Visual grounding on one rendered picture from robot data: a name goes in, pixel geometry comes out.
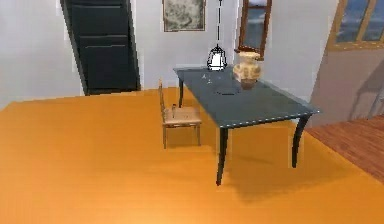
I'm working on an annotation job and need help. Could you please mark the grey framed picture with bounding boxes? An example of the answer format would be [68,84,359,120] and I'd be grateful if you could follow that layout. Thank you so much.
[162,0,207,33]

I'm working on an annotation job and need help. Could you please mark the black room door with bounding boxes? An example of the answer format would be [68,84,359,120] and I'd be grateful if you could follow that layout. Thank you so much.
[60,0,142,96]

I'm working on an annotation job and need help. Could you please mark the white hanging lamp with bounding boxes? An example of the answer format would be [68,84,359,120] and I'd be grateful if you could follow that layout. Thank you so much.
[206,0,229,72]

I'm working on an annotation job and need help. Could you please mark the light wooden chair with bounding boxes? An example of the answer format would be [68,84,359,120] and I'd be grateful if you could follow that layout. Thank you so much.
[157,79,203,150]

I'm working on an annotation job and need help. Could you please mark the dark grey dining table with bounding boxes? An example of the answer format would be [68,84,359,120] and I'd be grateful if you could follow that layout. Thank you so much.
[173,66,322,187]

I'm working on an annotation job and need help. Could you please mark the cream patterned vase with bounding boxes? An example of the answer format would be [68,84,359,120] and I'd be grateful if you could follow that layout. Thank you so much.
[232,49,262,91]

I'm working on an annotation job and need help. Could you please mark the light wood framed window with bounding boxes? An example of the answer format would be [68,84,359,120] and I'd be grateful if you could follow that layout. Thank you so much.
[326,0,384,52]

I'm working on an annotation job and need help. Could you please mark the brown framed window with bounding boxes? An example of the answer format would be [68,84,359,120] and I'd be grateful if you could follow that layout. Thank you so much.
[237,0,273,61]

